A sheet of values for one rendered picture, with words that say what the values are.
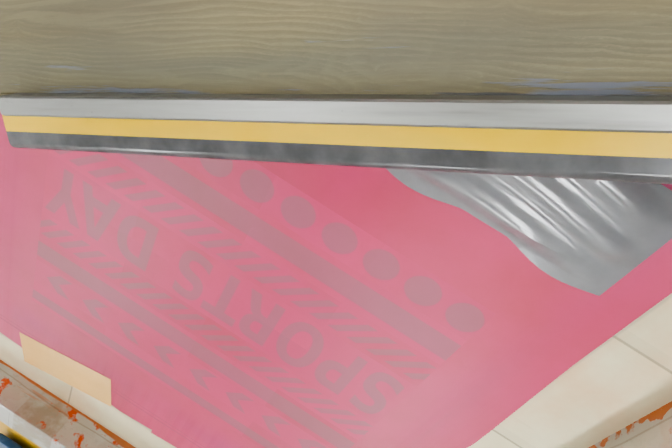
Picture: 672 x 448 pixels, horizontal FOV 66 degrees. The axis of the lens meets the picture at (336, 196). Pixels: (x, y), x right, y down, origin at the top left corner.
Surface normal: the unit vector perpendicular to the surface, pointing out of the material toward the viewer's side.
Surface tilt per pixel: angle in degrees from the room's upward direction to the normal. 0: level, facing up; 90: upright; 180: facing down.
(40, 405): 90
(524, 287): 0
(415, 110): 11
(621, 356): 0
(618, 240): 33
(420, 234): 0
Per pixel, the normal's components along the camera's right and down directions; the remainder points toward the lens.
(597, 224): 0.00, 0.13
